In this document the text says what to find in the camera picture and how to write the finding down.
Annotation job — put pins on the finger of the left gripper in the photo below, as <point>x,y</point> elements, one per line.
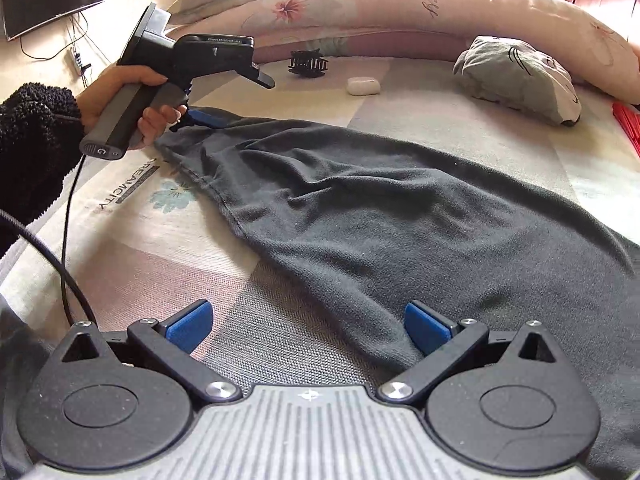
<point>203,117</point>
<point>257,76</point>

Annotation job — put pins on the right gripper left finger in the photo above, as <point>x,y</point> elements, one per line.
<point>167,346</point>

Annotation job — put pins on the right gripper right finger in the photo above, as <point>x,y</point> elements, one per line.
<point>448,347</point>

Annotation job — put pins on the dark grey trousers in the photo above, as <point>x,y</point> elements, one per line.
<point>364,224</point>

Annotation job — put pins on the left forearm black sleeve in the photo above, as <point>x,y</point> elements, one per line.
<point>40,134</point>

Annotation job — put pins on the red folding fan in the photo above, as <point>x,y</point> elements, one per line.
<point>629,121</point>

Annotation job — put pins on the black hair claw clip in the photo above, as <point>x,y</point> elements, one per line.
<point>307,64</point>

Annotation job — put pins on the white earbuds case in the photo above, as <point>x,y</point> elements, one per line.
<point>363,86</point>

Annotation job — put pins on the striped pastel bed sheet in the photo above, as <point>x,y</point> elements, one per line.
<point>140,241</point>

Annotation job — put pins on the folded floral pink quilt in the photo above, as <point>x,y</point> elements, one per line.
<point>583,45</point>

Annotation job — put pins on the bundled grey white cloth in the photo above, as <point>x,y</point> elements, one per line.
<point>514,74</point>

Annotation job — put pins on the white wall power strip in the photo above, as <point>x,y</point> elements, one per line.
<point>79,64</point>

